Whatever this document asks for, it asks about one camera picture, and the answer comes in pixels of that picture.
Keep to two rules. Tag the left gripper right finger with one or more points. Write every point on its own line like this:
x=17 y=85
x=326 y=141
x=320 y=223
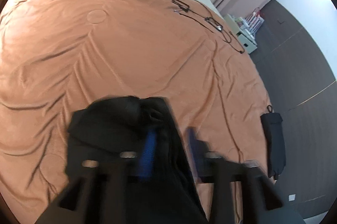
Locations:
x=261 y=203

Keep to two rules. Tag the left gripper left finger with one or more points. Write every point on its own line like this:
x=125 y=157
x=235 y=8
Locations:
x=97 y=192

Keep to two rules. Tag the black pants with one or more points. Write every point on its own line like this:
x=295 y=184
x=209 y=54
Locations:
x=110 y=126

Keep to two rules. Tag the orange fleece blanket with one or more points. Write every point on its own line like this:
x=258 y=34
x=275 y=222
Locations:
x=59 y=56

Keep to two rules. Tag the white bedside table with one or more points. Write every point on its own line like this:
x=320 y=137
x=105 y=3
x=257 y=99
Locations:
x=246 y=29

